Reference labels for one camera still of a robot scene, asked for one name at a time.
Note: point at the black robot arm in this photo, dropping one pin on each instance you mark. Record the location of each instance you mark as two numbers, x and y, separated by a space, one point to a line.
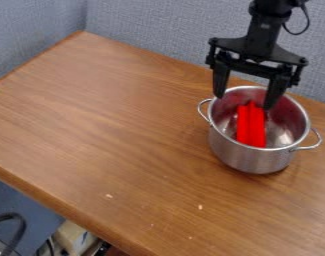
279 7

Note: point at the stainless steel pot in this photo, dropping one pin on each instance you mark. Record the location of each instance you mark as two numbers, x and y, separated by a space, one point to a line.
290 131

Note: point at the beige box under table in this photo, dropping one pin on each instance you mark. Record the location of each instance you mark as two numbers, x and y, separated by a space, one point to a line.
75 238

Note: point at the red plastic block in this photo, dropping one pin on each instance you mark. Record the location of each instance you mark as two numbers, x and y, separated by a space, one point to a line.
251 125

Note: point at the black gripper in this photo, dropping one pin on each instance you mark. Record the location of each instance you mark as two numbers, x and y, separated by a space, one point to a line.
256 55

